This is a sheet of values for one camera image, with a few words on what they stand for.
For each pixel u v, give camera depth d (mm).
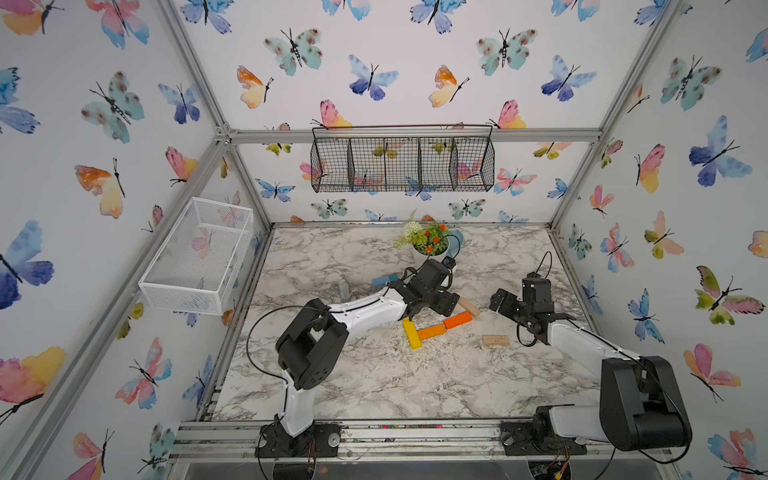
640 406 422
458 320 951
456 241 1147
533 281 727
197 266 849
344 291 1010
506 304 825
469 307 982
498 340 894
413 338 909
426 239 948
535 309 700
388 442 753
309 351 483
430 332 931
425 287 683
